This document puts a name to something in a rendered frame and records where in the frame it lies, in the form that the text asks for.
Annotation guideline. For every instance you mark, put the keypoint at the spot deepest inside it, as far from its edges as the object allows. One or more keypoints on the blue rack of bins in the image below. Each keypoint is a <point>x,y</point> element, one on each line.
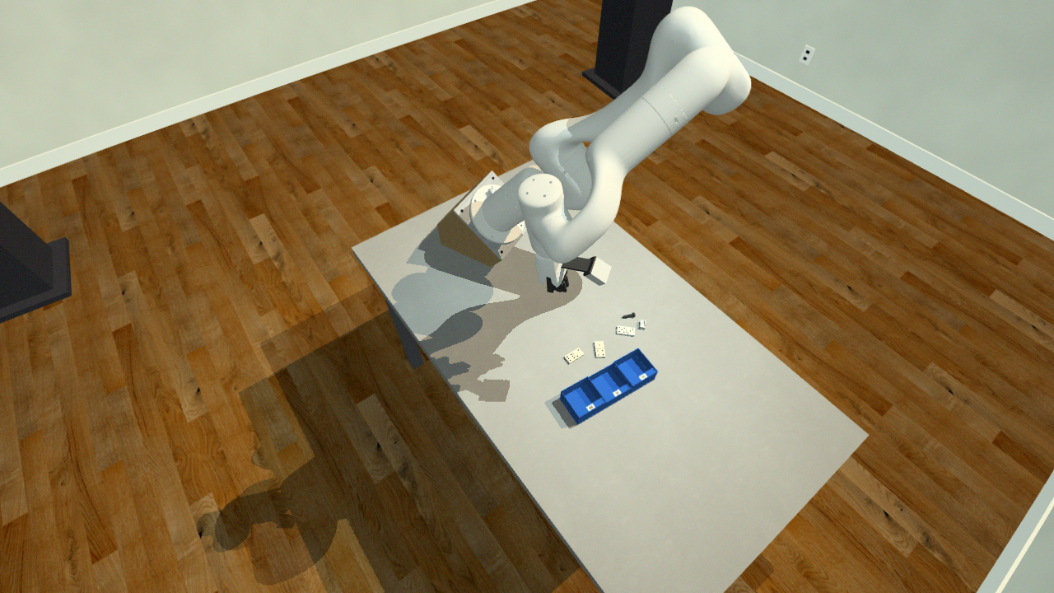
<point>595,393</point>

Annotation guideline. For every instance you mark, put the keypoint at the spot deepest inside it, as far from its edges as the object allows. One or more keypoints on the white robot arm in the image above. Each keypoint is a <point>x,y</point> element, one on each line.
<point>652,110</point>

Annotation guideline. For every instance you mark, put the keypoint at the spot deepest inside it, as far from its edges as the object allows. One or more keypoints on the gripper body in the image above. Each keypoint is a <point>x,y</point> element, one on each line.
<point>546,267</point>

